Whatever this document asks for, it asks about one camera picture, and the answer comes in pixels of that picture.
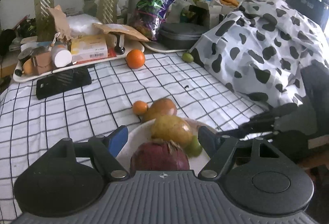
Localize black flat box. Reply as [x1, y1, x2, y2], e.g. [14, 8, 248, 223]
[36, 68, 93, 100]

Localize white capped jar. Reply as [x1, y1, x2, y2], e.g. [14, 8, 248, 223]
[50, 44, 73, 68]

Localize dark lidded cup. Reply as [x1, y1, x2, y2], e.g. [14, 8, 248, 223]
[18, 49, 34, 65]

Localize red onion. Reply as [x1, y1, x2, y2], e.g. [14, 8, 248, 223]
[130, 138, 190, 176]

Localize white plastic bag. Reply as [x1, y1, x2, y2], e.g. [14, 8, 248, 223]
[66, 14, 100, 38]

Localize crumpled brown paper bag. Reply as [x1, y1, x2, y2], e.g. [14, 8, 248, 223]
[46, 5, 73, 42]

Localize small tangerine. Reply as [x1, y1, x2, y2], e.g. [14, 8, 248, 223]
[132, 101, 149, 115]

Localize cow print cloth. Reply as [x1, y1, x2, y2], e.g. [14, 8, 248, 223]
[190, 0, 329, 109]

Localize white tray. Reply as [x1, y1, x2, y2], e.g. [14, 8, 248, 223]
[12, 41, 145, 83]

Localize purple foil snack bag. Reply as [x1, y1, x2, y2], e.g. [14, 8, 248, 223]
[128, 0, 178, 42]

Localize small green fruit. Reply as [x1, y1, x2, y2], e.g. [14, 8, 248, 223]
[183, 135, 203, 158]

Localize large orange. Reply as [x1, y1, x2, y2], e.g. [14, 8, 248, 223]
[125, 49, 146, 69]

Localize black and white roller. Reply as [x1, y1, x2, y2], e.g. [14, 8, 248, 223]
[114, 34, 126, 55]

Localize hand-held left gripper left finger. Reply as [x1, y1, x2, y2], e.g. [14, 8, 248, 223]
[53, 125, 129, 181]

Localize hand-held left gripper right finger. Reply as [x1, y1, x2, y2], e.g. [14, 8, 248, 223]
[198, 126, 282, 181]

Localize white floral plate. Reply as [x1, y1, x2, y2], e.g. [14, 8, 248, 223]
[115, 118, 219, 178]

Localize small brown box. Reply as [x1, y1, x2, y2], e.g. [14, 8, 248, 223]
[31, 53, 53, 75]

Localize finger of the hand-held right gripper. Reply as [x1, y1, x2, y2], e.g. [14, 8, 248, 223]
[249, 103, 300, 125]
[238, 121, 279, 141]

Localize small yellow lemon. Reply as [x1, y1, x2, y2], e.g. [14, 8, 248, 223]
[23, 61, 35, 75]

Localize black zip case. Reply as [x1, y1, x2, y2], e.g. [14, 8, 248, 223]
[158, 22, 209, 50]

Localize brown paper envelope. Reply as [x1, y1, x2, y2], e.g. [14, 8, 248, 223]
[92, 23, 150, 42]

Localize checked white tablecloth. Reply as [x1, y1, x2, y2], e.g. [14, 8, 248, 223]
[0, 51, 271, 222]

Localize yellow cardboard box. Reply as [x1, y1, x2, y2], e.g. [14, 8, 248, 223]
[70, 34, 109, 62]

